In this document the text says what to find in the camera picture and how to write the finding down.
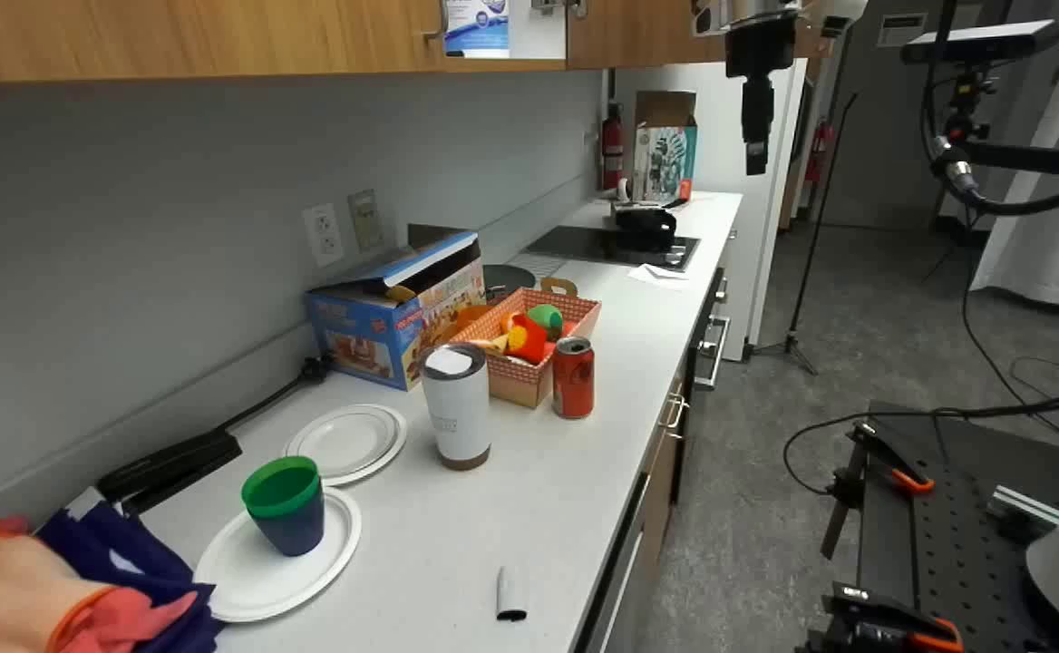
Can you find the orange handled clamp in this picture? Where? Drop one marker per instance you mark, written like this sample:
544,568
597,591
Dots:
897,470

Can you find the blue toy food box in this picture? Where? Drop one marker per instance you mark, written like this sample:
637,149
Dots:
385,316

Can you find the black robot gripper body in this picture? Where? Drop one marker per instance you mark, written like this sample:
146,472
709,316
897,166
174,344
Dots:
758,38

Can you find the white wall outlet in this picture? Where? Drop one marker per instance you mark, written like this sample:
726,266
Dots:
323,233

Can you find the orange and navy cloth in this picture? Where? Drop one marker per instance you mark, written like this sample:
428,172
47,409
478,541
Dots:
51,606

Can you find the red toy pepper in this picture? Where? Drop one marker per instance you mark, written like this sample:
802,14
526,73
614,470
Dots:
526,340

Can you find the red checkered cardboard tray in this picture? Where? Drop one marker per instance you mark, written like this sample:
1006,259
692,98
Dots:
516,379

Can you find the black pot on stove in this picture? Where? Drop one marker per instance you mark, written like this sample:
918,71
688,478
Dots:
642,227

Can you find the green toy ball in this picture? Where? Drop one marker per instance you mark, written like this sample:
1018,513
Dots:
548,316

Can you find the empty white plate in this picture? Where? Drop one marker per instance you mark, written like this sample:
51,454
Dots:
353,445

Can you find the dark grey frying pan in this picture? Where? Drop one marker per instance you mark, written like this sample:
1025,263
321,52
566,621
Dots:
506,280

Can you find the green and blue cup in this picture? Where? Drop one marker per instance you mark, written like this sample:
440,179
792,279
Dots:
286,499

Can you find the black perforated robot table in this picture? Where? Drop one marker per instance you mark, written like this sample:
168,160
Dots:
958,554

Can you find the beige wall switch plate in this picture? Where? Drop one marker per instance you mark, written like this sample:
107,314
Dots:
364,218

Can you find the wooden cupboard door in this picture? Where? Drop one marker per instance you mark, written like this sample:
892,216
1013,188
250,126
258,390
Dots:
637,33

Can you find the white travel tumbler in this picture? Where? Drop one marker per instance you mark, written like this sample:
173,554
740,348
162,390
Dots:
457,403

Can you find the small white marker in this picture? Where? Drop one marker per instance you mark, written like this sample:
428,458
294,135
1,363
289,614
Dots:
509,601

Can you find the red soda can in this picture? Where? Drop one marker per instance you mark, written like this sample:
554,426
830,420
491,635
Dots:
574,379

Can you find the teal illustrated carton box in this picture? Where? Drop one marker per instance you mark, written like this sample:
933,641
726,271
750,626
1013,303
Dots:
664,143

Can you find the black induction cooktop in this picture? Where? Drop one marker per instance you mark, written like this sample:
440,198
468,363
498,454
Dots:
619,250

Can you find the white plate under cup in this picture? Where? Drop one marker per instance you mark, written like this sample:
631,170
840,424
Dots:
250,582

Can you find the wooden upper cupboard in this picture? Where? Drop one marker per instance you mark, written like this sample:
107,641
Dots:
96,43

